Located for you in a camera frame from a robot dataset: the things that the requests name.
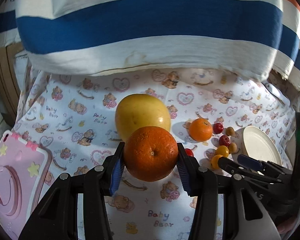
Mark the large yellow pear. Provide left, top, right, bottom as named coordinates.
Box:
left=115, top=94, right=171, bottom=141

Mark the striped Paris towel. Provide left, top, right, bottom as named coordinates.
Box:
left=0, top=0, right=300, bottom=92

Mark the red cherry tomato upper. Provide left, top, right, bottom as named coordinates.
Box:
left=213, top=122, right=224, bottom=134

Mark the cream round plate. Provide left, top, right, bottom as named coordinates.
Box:
left=242, top=126, right=282, bottom=166

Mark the red cherry tomato lower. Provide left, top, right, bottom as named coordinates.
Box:
left=219, top=135, right=231, bottom=147

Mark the small red cherry tomato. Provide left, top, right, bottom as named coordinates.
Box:
left=185, top=148, right=194, bottom=157

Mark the brown longan lower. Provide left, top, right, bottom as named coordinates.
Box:
left=228, top=142, right=238, bottom=154

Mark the large orange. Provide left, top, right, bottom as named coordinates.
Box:
left=123, top=126, right=178, bottom=182

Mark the brown longan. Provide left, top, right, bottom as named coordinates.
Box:
left=226, top=127, right=235, bottom=137
left=228, top=142, right=238, bottom=154

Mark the small yellow-orange kumquat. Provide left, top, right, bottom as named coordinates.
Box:
left=215, top=145, right=230, bottom=158
left=211, top=154, right=223, bottom=170

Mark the brown longan upper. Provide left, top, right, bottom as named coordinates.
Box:
left=226, top=127, right=235, bottom=137

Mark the baby bear printed cloth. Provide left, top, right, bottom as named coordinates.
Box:
left=14, top=51, right=294, bottom=239

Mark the medium orange tangerine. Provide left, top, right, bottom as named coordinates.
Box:
left=189, top=118, right=213, bottom=142

